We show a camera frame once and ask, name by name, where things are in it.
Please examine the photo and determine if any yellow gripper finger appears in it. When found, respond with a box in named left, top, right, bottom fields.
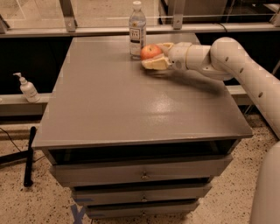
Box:
left=157, top=43, right=174, bottom=56
left=142, top=53, right=171, bottom=70

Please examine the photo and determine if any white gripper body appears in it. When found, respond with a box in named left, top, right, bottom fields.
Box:
left=168, top=42, right=192, bottom=71

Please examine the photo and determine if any middle grey drawer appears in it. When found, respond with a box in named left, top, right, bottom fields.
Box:
left=72, top=184, right=212, bottom=206

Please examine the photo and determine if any grey drawer cabinet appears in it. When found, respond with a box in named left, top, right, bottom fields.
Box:
left=31, top=32, right=254, bottom=221

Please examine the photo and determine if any bottom grey drawer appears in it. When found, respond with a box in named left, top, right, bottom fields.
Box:
left=86, top=199, right=199, bottom=219

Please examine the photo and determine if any black cable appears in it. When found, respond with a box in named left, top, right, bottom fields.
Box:
left=0, top=127, right=23, bottom=153

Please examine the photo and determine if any white pump dispenser bottle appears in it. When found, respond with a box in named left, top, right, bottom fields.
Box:
left=14, top=73, right=40, bottom=103

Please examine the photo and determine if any red apple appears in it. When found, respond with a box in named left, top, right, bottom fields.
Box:
left=140, top=44, right=162, bottom=60

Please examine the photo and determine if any top grey drawer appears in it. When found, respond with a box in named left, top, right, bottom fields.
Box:
left=50, top=155, right=233, bottom=187

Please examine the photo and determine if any metal railing frame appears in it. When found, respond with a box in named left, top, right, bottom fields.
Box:
left=0, top=0, right=280, bottom=38

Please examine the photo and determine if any black stand leg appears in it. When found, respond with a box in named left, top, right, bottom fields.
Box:
left=24, top=126, right=36, bottom=187

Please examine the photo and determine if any clear plastic water bottle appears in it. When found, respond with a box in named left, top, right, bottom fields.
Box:
left=129, top=1, right=146, bottom=59

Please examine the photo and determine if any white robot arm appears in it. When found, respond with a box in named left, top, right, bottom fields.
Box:
left=140, top=37, right=280, bottom=224

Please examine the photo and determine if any grey drawer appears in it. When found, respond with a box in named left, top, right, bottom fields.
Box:
left=72, top=184, right=212, bottom=206
left=50, top=155, right=233, bottom=187
left=86, top=199, right=199, bottom=219

